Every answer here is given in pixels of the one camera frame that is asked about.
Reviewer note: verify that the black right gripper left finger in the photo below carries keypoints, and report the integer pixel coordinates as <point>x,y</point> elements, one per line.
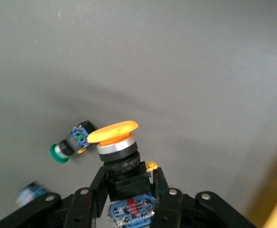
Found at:
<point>81,209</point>

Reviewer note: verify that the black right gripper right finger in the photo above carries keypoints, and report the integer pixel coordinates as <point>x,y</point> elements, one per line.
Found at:
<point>171,209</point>

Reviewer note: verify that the yellow mushroom push button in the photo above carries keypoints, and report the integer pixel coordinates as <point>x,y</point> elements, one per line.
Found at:
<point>114,133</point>

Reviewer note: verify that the green mushroom push button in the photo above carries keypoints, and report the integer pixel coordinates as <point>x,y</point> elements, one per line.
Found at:
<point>29,194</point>
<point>77,139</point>

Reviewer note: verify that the dark grey table mat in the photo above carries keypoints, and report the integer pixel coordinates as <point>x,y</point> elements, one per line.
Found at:
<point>152,59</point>

